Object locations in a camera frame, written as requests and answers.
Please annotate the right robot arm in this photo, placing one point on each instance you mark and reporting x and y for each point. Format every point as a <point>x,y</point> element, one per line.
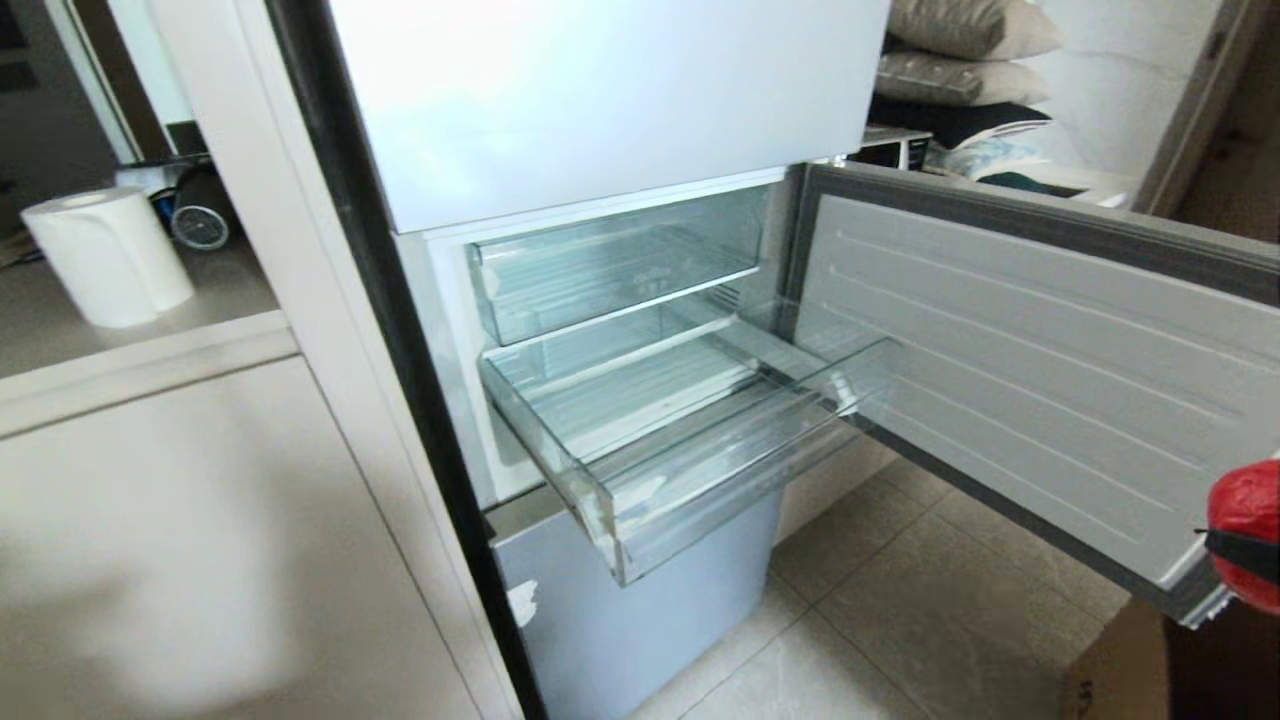
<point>1245,530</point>

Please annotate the clear plastic fridge drawer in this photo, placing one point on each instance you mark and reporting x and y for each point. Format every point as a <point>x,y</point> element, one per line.
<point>610,265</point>
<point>660,440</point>

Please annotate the lower grey fridge door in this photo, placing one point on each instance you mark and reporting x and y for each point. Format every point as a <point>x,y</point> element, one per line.
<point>620,610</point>

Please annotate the upper white fridge door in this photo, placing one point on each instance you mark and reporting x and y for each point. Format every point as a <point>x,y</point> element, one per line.
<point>610,100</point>

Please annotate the open grey fridge door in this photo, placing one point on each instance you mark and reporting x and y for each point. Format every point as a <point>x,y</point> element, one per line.
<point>1050,360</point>

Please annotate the white refrigerator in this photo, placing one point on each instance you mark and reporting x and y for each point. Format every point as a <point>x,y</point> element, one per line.
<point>440,330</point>

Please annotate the folded dark blanket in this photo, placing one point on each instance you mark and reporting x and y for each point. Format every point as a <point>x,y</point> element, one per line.
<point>950,120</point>

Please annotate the grey pillow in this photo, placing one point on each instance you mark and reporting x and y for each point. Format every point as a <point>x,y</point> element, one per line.
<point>955,78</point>
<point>970,25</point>

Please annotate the round black gauge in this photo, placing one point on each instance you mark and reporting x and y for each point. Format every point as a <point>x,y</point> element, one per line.
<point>199,227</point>

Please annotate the beige kitchen cabinet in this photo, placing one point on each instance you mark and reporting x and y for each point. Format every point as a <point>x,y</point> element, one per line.
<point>200,520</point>

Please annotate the white paper towel roll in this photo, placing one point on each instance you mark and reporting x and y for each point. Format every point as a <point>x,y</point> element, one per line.
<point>105,255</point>

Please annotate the brown cardboard box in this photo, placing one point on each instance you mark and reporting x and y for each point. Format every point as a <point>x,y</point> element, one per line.
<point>1130,670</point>

